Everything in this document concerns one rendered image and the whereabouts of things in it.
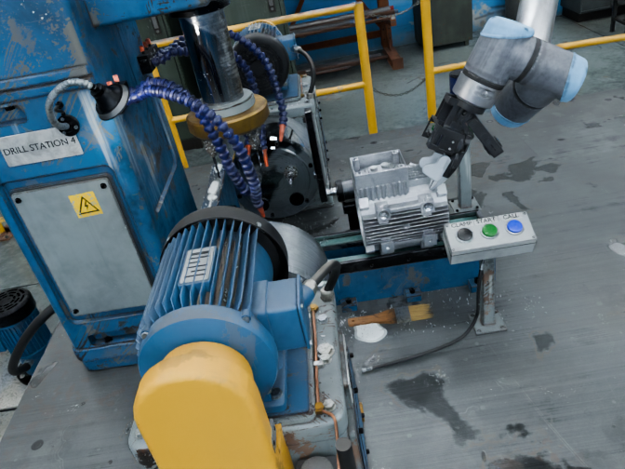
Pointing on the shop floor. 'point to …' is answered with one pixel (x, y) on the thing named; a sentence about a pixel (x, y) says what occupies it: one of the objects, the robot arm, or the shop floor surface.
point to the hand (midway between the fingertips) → (435, 184)
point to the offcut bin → (446, 21)
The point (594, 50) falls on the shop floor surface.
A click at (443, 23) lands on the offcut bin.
